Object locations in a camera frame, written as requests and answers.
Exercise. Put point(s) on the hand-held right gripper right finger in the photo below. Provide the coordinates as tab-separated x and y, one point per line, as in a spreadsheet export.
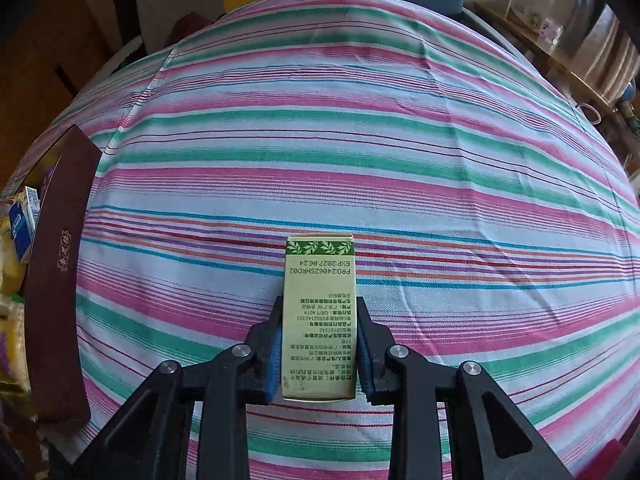
365	370

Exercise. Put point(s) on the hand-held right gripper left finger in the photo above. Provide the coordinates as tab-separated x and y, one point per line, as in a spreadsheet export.
273	370

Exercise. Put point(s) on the cream box with green leaves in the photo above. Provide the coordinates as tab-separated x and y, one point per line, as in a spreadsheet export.
320	300

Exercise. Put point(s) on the maroon box with gold inside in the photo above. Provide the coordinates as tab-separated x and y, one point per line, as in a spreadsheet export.
55	270

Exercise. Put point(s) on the clear yellow green snack packet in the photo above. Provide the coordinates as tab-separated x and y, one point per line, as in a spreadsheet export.
17	335

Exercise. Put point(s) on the blue tissue pack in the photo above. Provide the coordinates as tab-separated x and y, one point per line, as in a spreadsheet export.
22	225

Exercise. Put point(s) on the pink green striped tablecloth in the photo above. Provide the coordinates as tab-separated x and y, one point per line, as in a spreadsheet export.
350	160

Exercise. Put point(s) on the white plastic rack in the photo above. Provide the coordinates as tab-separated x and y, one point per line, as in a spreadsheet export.
120	57

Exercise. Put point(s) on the dark red cloth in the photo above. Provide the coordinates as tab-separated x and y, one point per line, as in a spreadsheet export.
192	27

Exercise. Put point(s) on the wooden desk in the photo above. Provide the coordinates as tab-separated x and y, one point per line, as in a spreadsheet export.
555	57

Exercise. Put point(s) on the blue round ornament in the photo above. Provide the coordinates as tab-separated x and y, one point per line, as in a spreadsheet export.
627	92

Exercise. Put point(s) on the wooden wardrobe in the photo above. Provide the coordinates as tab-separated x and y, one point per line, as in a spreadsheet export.
40	60

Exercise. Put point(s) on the clear glass jar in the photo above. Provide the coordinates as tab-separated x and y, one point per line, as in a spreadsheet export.
550	27

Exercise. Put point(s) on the brown striped curtain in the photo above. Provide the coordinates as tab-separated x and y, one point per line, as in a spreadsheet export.
607	55

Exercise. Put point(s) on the white cardboard box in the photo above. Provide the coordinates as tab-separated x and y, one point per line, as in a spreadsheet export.
527	2

